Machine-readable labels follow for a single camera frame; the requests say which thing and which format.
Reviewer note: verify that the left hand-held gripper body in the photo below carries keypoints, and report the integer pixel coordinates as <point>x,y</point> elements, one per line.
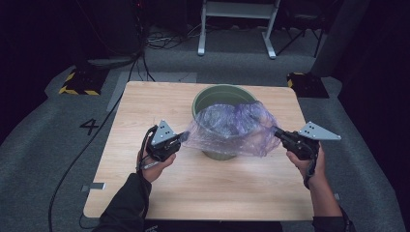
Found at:
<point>162,141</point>

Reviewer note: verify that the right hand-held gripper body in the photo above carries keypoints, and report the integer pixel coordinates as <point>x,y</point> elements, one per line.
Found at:
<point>304,145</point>

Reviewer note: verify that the purple plastic bag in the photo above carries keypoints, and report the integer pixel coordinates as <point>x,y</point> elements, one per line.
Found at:
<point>238,125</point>

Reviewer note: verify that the green plastic bin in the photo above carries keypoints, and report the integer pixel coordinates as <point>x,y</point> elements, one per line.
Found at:
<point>222,93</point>

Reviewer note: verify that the person's right hand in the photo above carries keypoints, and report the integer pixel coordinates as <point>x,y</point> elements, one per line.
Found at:
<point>314,170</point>

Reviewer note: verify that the person's left hand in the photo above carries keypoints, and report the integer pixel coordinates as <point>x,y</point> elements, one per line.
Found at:
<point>154,170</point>

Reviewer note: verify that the grey tape piece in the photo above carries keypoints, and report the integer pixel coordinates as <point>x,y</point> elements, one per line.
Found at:
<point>95,186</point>
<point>336,196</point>

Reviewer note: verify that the person's dark clothing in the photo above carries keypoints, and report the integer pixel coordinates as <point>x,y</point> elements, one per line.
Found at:
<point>209,226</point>

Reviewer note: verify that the black tripod stand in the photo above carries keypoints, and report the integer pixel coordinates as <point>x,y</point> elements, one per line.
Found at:
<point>298,38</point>

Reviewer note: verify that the dark equipment stand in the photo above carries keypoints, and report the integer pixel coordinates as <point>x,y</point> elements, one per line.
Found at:
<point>106,29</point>

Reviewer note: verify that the black yellow striped base plate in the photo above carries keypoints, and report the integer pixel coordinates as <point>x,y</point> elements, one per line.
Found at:
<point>307,85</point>
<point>83,82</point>

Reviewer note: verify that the grey upright post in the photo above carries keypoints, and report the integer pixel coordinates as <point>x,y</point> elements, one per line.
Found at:
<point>338,35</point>

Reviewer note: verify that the white metal desk frame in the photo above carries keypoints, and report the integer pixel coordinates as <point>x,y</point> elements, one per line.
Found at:
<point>238,9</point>

